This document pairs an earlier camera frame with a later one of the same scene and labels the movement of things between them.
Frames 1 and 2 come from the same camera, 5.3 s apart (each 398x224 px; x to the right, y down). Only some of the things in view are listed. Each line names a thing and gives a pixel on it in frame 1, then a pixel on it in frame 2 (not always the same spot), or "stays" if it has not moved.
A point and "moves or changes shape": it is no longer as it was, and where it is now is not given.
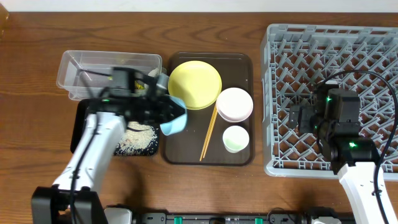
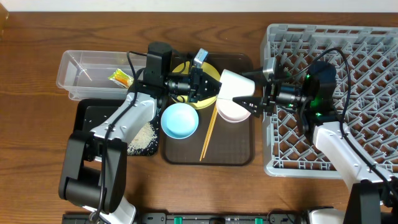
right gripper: [298, 115] -> [268, 98]
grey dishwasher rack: [296, 59] stays
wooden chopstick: [209, 131] stays
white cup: [235, 139] -> [233, 84]
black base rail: [273, 218] stays
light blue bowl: [176, 126] moves or changes shape
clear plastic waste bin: [85, 74] stays
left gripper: [162, 109] -> [195, 86]
